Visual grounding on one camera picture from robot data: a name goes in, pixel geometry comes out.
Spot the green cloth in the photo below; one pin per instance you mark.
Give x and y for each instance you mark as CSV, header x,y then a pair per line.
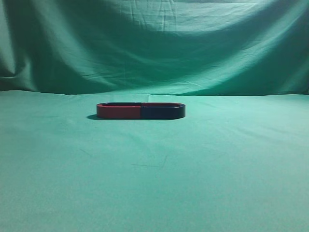
x,y
237,162

